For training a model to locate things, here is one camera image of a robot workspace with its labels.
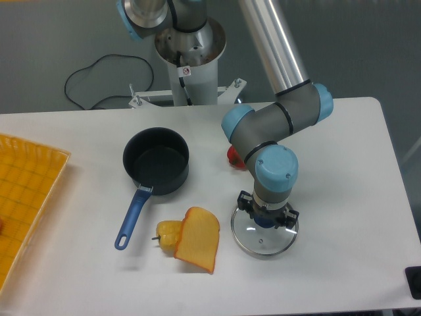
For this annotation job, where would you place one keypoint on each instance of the dark pot with blue handle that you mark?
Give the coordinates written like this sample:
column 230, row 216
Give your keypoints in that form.
column 157, row 161

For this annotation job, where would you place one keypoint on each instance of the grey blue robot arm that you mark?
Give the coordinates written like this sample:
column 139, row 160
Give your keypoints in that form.
column 256, row 135

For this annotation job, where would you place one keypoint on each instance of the yellow toy bell pepper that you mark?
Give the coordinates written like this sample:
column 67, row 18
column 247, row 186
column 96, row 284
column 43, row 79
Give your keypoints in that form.
column 167, row 234

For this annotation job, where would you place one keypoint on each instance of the yellow plastic basket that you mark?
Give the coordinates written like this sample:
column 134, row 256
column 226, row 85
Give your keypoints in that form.
column 29, row 173

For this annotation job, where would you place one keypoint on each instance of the black object at table edge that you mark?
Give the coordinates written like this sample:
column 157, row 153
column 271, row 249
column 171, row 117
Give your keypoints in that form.
column 413, row 275

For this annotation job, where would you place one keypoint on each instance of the glass lid with blue knob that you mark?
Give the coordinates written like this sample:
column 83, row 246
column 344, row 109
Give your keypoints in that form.
column 262, row 242

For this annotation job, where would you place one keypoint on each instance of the red toy bell pepper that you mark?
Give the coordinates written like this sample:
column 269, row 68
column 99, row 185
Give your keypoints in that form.
column 234, row 159

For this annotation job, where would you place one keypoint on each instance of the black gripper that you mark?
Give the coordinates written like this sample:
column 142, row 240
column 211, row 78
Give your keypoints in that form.
column 267, row 214

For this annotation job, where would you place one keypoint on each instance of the toy bread slice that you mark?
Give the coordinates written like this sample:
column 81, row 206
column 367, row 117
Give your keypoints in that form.
column 199, row 239

